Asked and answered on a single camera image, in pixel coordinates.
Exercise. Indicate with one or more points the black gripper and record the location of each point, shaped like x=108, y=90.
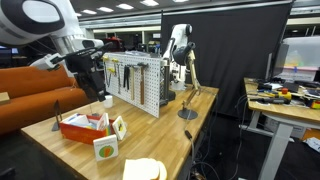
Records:
x=81, y=65

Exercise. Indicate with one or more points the white book with green circle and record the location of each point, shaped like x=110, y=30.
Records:
x=105, y=148

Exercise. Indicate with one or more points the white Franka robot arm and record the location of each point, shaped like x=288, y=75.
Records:
x=71, y=20

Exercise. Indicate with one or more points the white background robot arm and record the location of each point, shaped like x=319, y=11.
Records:
x=178, y=36

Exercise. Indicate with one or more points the white upright book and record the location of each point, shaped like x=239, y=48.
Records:
x=103, y=121

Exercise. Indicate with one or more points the white and blue book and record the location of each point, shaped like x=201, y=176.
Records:
x=78, y=120

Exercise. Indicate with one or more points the white book with yellow picture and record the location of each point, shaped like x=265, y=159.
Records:
x=119, y=127

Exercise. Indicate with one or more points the red cardboard box rainbow side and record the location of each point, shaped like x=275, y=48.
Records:
x=80, y=133

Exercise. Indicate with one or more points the white paper cup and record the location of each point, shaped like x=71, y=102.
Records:
x=108, y=101

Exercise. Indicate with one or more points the silver combination wrench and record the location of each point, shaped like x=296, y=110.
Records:
x=119, y=70
x=118, y=87

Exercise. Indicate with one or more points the black pliers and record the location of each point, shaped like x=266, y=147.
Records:
x=126, y=76

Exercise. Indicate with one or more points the black metal bookend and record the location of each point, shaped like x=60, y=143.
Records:
x=57, y=116

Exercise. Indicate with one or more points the white pegboard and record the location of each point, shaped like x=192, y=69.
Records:
x=151, y=90

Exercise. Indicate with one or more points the orange sofa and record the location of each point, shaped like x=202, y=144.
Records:
x=30, y=93

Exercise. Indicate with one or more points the black pegboard stand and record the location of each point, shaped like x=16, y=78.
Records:
x=166, y=86

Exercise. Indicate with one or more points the ceiling light panel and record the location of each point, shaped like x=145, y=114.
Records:
x=125, y=6
x=149, y=2
x=89, y=11
x=105, y=9

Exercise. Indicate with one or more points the small wooden block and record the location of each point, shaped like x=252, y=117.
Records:
x=4, y=97

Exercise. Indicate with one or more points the toy bread slice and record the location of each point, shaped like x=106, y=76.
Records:
x=143, y=170

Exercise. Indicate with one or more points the beige articulated stand black head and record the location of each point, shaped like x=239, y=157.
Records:
x=192, y=71

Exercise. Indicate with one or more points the black curtain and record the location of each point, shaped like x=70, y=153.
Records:
x=233, y=50

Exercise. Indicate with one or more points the black computer monitor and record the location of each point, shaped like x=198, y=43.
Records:
x=278, y=61

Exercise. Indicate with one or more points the wooden height-adjustable desk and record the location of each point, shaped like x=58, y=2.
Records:
x=283, y=111

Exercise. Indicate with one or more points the yellow emergency stop button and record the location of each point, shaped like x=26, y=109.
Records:
x=285, y=94

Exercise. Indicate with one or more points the translucent plastic storage bin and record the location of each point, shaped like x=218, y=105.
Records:
x=303, y=53

